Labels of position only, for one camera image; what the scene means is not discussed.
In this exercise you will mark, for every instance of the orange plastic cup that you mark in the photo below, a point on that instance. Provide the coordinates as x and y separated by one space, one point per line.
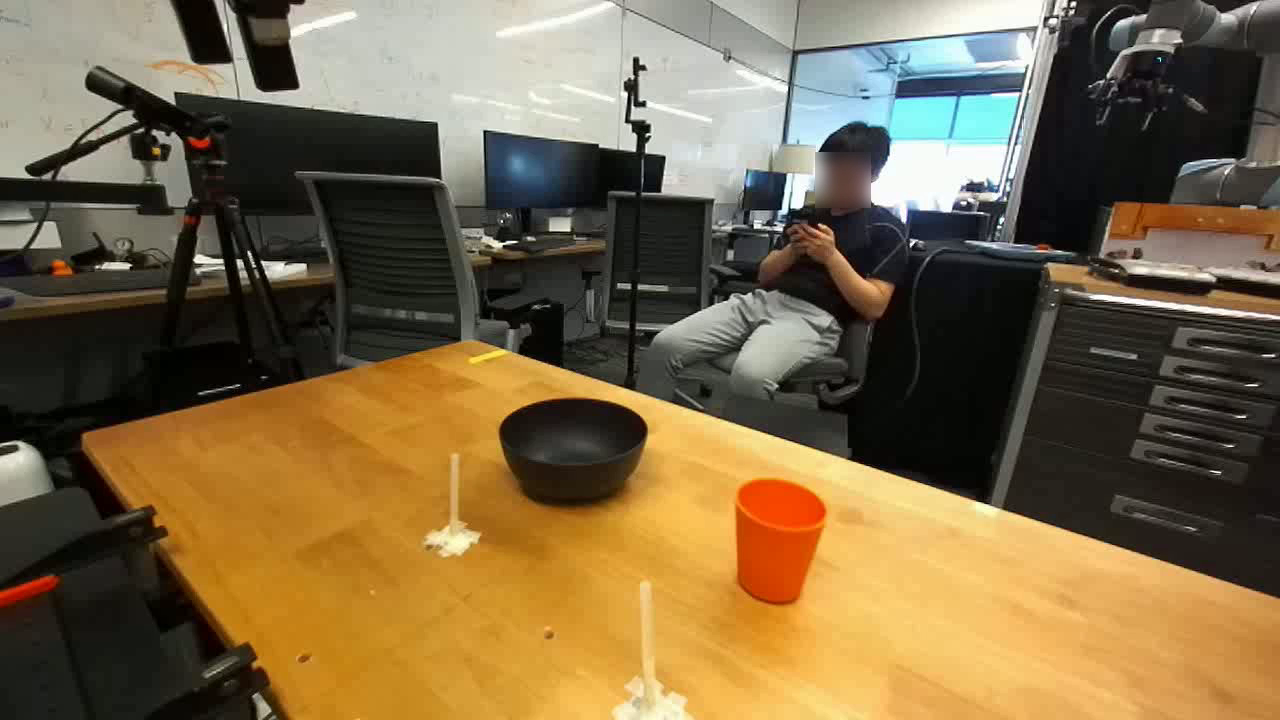
777 546

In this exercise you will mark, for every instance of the white plastic container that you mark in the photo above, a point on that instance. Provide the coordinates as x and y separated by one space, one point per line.
20 472

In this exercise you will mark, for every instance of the wide black monitor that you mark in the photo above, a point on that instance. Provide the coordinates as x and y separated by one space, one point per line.
307 152

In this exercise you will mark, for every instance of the yellow tape strip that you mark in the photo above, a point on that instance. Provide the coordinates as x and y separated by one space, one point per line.
485 357

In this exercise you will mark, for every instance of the black bowl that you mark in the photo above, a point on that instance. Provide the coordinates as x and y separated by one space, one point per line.
572 462

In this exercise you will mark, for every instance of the grey mesh office chair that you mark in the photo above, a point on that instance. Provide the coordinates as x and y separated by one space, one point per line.
385 263

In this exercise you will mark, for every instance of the tall black cabinet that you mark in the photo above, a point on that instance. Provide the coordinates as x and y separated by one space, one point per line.
946 374

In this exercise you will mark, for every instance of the grey flat device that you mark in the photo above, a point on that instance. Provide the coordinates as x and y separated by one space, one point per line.
1187 273

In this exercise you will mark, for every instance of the black computer monitor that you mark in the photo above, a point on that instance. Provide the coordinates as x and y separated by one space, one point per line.
632 171
764 189
540 171

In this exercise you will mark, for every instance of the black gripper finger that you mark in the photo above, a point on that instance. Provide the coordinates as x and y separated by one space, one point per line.
203 28
270 52

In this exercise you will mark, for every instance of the white plastic peg stand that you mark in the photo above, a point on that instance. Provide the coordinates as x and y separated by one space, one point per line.
648 697
452 537

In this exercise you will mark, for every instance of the grey background robot arm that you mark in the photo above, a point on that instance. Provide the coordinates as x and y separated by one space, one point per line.
1145 52

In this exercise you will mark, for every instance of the black backdrop curtain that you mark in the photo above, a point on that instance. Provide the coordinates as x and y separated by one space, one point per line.
1065 161

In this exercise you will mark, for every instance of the grey drawer cabinet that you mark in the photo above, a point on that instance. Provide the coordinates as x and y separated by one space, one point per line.
1161 402

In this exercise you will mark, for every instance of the black camera tripod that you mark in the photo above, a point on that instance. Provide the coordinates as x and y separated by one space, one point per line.
112 90

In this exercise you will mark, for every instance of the orange white box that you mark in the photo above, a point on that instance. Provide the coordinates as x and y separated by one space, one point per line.
1187 233

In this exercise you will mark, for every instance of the black waste bin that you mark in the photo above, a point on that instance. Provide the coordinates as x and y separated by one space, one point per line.
540 335

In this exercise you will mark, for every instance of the seated person black shirt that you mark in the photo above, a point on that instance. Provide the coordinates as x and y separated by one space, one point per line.
827 267

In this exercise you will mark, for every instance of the wooden office desk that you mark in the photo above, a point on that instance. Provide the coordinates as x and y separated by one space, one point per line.
83 298

